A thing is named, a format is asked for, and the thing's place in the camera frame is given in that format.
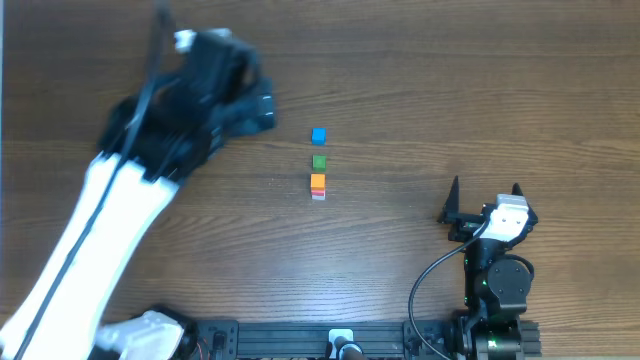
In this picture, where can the green cube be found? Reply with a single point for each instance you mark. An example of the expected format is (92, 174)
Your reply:
(319, 163)

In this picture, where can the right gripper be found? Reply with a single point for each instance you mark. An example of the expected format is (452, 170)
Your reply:
(465, 226)

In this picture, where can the blue cube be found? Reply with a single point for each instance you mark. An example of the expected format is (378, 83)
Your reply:
(318, 136)

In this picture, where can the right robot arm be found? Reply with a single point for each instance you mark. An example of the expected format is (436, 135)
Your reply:
(507, 287)

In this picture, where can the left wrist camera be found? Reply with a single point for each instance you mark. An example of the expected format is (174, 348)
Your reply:
(184, 40)

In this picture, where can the pink cube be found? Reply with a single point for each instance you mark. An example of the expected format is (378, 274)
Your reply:
(318, 193)

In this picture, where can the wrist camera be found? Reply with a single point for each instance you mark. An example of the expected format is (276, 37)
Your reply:
(507, 217)
(184, 40)

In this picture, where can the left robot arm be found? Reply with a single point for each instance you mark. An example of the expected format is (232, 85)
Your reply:
(100, 240)

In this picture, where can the white cube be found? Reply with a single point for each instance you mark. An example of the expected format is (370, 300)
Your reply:
(318, 198)

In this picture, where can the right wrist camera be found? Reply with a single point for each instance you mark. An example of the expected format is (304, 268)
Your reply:
(507, 217)

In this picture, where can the orange cube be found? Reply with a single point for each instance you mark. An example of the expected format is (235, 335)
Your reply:
(318, 181)

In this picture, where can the mounting rail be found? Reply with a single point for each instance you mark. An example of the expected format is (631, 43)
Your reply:
(290, 340)

